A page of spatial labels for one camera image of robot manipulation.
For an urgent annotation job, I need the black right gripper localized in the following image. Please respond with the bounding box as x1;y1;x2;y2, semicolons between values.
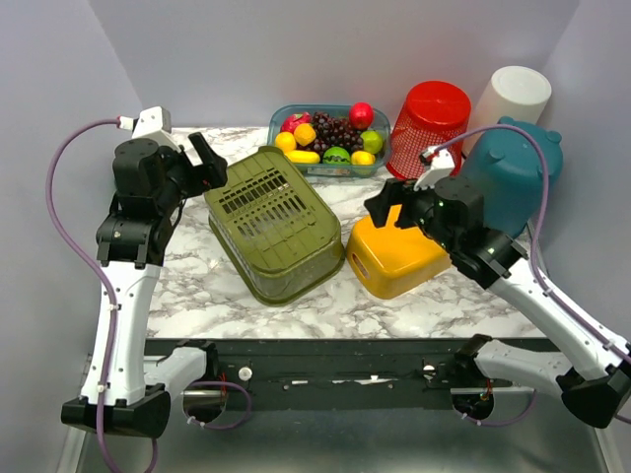
364;171;457;253

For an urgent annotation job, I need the yellow plastic bin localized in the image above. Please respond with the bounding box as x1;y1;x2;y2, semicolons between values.
346;205;451;300

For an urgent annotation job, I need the red mesh basket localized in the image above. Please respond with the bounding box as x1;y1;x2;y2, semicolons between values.
386;81;471;179

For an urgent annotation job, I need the olive green plastic tub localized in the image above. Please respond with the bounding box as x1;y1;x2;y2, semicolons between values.
204;146;345;305

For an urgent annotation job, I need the teal plastic bucket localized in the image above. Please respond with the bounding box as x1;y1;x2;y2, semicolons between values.
460;129;543;238

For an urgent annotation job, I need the white cylindrical container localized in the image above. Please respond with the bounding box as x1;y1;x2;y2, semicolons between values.
467;65;552;130

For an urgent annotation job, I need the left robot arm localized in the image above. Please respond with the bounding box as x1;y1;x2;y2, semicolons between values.
61;132;228;439

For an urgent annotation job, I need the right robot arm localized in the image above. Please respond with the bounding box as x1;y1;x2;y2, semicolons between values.
364;176;630;429

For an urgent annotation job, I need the yellow lemon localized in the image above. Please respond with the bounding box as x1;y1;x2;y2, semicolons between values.
274;131;297;153

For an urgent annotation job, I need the clear teal fruit basket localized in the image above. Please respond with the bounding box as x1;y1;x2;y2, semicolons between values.
267;103;390;177

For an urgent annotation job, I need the red apple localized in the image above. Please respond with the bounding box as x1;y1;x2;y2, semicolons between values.
348;101;374;130

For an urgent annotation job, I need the pink dragon fruit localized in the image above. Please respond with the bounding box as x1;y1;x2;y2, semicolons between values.
280;111;312;133

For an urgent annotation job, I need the dark purple grape bunch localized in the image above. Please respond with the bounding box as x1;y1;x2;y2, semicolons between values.
305;111;364;156

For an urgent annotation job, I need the orange fruit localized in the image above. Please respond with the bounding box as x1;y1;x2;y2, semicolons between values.
293;123;316;147

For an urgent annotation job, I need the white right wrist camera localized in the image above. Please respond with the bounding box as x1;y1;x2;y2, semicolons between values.
413;146;455;191

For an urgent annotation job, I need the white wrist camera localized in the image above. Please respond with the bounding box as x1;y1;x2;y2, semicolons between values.
117;106;180;151
413;146;455;191

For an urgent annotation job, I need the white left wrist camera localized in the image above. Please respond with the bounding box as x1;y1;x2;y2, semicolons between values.
117;106;180;151

